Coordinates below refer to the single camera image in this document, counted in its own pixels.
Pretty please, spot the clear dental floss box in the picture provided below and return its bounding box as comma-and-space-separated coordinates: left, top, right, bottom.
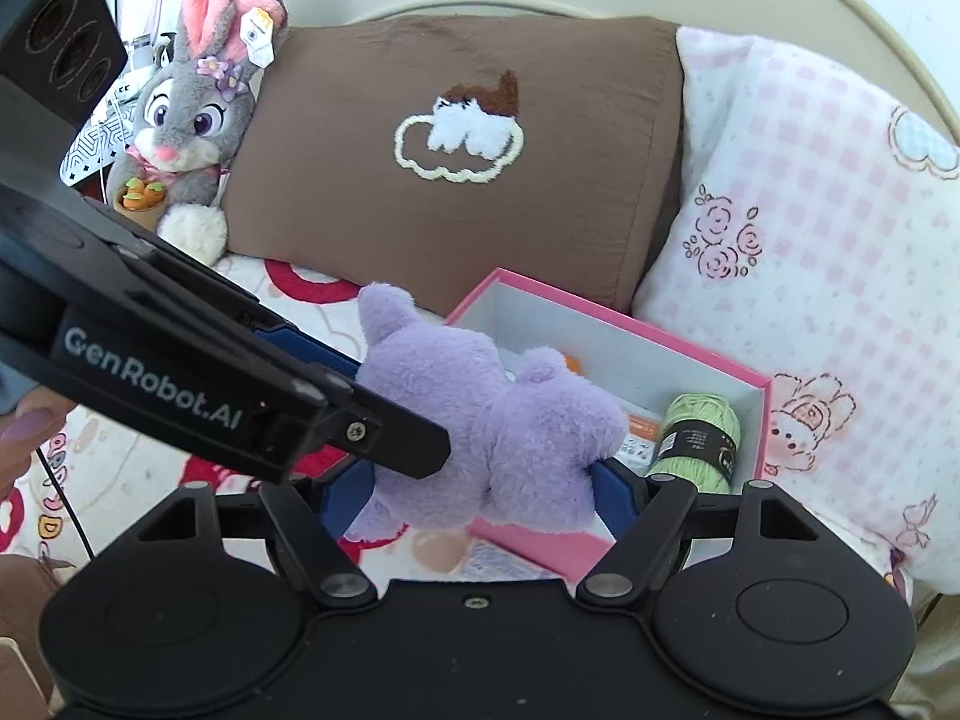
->
615, 413, 659, 476

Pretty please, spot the green yarn ball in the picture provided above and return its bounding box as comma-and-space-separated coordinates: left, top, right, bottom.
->
647, 394, 740, 494

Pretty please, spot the purple plush toy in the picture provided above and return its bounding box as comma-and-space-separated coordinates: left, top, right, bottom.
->
347, 283, 628, 541

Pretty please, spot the small white tissue pack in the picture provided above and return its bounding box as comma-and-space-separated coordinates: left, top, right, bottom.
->
451, 539, 556, 582

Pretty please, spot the person's left hand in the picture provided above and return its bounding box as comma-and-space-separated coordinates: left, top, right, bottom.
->
0, 387, 76, 500

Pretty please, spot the pink cardboard box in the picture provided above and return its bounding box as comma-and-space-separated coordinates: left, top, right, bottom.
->
444, 266, 773, 586

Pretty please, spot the bear print blanket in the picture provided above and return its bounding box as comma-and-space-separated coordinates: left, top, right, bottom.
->
0, 250, 918, 616

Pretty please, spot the grey bunny plush toy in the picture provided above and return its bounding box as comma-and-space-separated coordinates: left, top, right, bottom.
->
104, 0, 288, 265

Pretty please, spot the brown embroidered pillow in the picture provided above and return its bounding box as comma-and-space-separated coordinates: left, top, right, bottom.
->
223, 16, 683, 314

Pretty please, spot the pink checked pillow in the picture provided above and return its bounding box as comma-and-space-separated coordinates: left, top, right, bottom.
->
633, 28, 958, 595

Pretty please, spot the beige satin curtain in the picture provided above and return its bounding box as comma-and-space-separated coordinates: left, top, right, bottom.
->
892, 582, 960, 720

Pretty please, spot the black cable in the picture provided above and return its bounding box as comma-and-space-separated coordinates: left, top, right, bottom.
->
32, 443, 100, 564

